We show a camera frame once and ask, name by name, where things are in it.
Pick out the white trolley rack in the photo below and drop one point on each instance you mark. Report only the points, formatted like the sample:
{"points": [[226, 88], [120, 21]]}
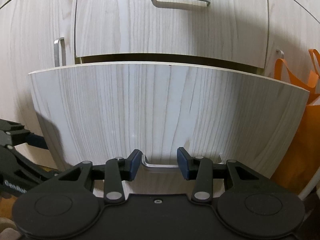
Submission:
{"points": [[310, 186]]}

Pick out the wooden drawer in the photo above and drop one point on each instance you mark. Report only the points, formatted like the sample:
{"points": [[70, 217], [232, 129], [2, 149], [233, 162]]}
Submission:
{"points": [[231, 30], [100, 111]]}

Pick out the orange fabric tote bag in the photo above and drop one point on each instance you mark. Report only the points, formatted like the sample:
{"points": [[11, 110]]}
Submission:
{"points": [[301, 160]]}

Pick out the right cabinet door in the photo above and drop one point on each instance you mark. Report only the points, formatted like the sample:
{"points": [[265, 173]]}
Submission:
{"points": [[293, 27]]}

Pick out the left cabinet door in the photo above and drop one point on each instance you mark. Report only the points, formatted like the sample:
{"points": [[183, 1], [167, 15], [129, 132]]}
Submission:
{"points": [[29, 29]]}

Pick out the left door metal handle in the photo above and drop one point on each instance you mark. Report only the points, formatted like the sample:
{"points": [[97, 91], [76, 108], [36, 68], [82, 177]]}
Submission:
{"points": [[59, 52]]}

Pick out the cabinet door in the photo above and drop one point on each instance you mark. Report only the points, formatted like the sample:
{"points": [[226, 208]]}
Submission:
{"points": [[29, 29], [293, 27]]}

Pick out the right door metal handle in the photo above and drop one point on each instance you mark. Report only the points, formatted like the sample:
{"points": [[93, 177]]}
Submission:
{"points": [[280, 54]]}

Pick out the door metal handle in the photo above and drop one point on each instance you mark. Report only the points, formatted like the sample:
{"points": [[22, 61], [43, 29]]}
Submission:
{"points": [[59, 52], [280, 54]]}

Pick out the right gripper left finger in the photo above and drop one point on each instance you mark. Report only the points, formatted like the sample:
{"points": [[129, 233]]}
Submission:
{"points": [[118, 170]]}

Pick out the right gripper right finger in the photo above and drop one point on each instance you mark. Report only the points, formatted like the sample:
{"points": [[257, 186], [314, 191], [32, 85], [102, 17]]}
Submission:
{"points": [[201, 171]]}

